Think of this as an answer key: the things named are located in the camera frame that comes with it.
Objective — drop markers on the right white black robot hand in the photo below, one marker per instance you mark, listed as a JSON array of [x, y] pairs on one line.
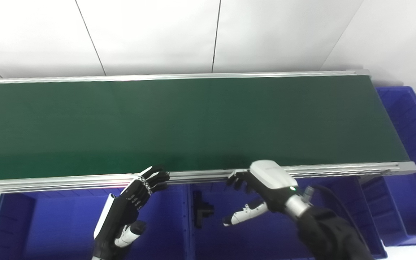
[[271, 177]]

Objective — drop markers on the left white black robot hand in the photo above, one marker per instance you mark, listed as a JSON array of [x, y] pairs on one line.
[[121, 216]]

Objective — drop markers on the black flanged metal part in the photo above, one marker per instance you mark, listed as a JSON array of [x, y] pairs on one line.
[[202, 210]]

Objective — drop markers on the green conveyor belt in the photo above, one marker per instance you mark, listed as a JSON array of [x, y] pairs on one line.
[[193, 122]]

